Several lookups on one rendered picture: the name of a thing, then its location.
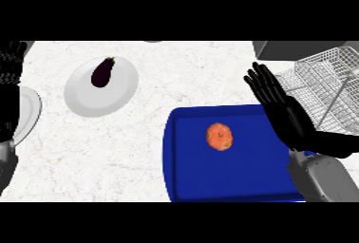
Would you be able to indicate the white round plate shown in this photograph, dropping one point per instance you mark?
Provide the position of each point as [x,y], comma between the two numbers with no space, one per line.
[27,114]

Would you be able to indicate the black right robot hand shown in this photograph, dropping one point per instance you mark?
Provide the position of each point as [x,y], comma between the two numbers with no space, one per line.
[290,120]

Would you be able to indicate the white oval plate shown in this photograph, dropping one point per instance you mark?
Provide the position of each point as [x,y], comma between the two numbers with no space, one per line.
[102,87]

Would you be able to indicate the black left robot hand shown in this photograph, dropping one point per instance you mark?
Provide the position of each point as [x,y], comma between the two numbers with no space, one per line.
[6,91]

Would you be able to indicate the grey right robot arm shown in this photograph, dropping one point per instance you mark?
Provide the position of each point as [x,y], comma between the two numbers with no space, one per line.
[322,180]

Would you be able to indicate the dark grey appliance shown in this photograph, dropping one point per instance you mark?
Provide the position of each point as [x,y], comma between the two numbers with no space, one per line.
[299,50]

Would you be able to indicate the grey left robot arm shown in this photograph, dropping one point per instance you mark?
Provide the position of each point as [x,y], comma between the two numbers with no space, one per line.
[5,164]

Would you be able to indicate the blue tray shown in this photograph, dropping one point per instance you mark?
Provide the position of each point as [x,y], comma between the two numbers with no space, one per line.
[234,158]

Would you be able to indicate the dark purple eggplant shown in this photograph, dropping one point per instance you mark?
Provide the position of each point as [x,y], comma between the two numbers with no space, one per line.
[102,72]

